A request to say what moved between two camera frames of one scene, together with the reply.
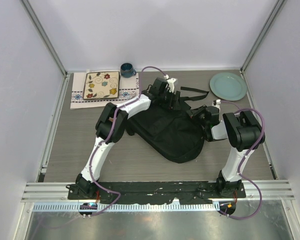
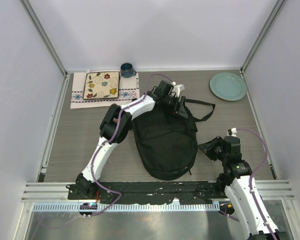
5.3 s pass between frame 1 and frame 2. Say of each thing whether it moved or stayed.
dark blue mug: stayed
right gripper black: moved
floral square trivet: stayed
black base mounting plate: stayed
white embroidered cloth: stayed
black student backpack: moved
